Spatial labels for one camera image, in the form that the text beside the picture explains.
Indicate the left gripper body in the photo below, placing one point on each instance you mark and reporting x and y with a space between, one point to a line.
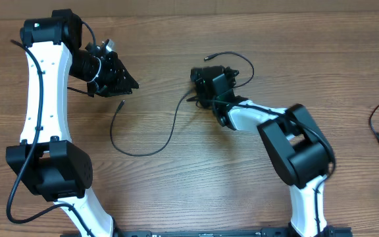
87 71

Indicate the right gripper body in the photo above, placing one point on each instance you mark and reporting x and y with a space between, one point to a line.
201 91

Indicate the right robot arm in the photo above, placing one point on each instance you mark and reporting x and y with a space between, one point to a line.
299 152

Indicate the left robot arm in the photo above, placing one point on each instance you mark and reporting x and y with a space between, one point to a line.
46 161

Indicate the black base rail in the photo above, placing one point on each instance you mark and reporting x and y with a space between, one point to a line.
329 231

